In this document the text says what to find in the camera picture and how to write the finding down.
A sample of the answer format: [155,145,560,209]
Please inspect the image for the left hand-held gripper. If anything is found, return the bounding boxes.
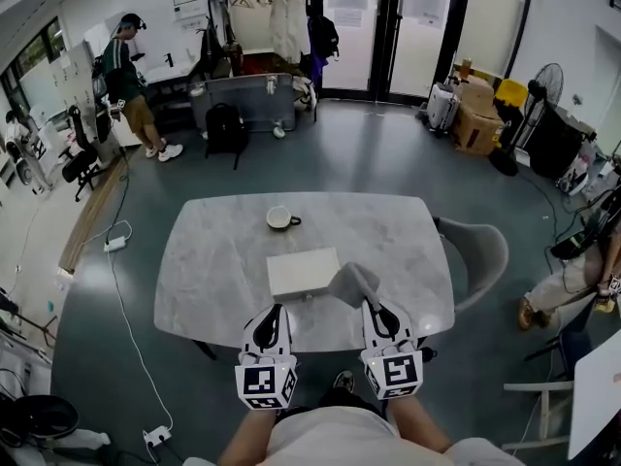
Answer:
[234,303,299,412]

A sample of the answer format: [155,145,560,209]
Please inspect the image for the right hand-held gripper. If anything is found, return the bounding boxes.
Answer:
[358,297,424,402]

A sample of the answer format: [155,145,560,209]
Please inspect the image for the grey cloth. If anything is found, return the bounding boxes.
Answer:
[328,261,382,310]

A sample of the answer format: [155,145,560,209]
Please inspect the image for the white square box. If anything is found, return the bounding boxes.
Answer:
[266,246,341,304]

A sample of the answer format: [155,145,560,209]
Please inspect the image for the person's right forearm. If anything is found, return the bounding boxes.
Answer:
[385,395,455,455]

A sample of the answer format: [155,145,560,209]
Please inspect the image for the person's left forearm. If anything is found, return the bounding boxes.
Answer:
[217,408,285,466]

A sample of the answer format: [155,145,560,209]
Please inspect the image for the large cardboard box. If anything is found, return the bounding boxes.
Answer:
[453,102,506,157]

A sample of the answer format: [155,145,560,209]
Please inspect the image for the small cardboard box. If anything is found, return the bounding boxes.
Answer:
[460,78,499,111]

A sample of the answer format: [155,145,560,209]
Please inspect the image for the person's black trousers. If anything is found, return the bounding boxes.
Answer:
[314,388,387,413]

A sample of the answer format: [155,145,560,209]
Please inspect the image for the brown and white cup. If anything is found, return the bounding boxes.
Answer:
[265,205,302,234]

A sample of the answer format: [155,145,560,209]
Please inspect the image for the grey shell chair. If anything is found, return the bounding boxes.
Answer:
[431,216,510,315]

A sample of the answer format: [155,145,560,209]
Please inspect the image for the person's grey shirt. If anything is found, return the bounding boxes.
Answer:
[181,405,528,466]

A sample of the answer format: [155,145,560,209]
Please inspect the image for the white square power strip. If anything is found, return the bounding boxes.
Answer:
[143,424,173,447]

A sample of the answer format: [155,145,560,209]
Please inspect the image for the black folding chair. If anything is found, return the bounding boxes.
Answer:
[523,327,593,378]

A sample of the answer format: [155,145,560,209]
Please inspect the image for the black floor backpack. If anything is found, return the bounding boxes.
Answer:
[204,103,249,172]

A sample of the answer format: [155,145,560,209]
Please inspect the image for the white side table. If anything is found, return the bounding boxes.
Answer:
[567,342,621,460]

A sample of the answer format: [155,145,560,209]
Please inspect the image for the white suitcase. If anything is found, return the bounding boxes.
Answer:
[426,81,460,138]

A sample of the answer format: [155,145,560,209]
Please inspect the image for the black round bin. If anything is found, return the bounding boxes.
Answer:
[0,394,80,440]

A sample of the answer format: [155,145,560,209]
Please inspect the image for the black office chair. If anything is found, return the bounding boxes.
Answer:
[57,104,106,203]

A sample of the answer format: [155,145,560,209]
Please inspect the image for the yellow bin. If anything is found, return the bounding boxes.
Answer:
[494,79,529,120]

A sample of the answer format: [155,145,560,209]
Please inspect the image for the black standing fan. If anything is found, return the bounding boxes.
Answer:
[488,62,565,178]

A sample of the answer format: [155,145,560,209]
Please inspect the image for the black hanging backpack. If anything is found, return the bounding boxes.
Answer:
[310,15,341,60]

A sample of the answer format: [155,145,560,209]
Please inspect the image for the glass double door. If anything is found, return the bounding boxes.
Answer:
[319,0,530,106]

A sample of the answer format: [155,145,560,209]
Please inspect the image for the white hanging garment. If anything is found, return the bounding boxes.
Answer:
[269,0,311,65]

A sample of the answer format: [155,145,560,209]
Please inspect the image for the white locker cabinet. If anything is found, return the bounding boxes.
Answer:
[48,41,122,150]

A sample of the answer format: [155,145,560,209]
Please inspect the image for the white floor cable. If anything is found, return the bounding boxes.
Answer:
[82,219,175,429]

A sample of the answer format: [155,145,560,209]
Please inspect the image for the black floor cable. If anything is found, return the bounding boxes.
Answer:
[145,437,188,466]

